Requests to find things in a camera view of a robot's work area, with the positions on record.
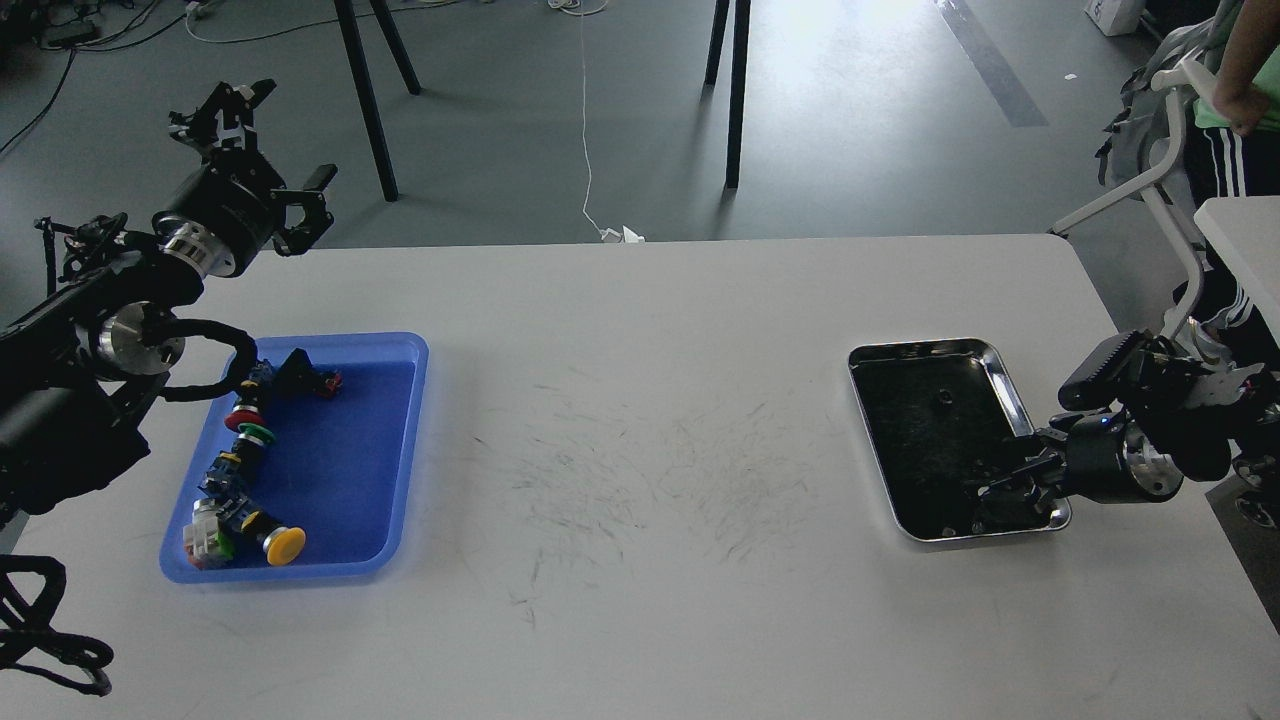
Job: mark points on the white side table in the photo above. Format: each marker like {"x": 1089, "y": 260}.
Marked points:
{"x": 1245, "y": 234}

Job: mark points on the person in green shirt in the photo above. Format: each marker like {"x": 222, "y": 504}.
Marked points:
{"x": 1231, "y": 153}

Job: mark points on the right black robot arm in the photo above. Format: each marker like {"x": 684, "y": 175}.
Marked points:
{"x": 1137, "y": 419}

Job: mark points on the blue plastic tray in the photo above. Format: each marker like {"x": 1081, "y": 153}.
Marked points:
{"x": 341, "y": 468}

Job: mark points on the green push button switch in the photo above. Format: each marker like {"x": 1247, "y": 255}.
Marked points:
{"x": 248, "y": 449}

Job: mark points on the metal tray with black mat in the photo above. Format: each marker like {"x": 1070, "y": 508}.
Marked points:
{"x": 926, "y": 454}

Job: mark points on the black stand leg left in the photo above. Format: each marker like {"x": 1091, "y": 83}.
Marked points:
{"x": 345, "y": 14}

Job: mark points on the yellow push button switch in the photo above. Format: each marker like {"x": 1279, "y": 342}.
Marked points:
{"x": 280, "y": 544}

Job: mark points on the black red connector part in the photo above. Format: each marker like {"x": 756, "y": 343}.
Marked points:
{"x": 298, "y": 376}

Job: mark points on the white chair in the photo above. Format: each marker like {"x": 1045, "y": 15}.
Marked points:
{"x": 1144, "y": 147}

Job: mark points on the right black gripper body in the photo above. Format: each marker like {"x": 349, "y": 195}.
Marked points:
{"x": 1106, "y": 458}

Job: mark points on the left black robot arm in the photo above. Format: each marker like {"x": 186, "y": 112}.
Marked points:
{"x": 81, "y": 370}

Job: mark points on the black stand leg right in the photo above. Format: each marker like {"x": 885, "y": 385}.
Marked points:
{"x": 741, "y": 11}

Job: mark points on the white green terminal block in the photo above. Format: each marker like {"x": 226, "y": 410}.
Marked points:
{"x": 206, "y": 545}

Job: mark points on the black stand leg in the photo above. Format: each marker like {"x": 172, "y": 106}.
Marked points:
{"x": 741, "y": 11}
{"x": 345, "y": 14}

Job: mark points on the white box on floor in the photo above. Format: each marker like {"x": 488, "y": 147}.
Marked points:
{"x": 1115, "y": 18}

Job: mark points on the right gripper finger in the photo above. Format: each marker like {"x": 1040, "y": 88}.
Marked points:
{"x": 1005, "y": 509}
{"x": 1030, "y": 468}

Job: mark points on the red push button switch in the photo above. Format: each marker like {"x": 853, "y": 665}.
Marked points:
{"x": 253, "y": 395}

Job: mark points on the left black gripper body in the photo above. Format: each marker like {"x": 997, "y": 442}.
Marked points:
{"x": 230, "y": 197}

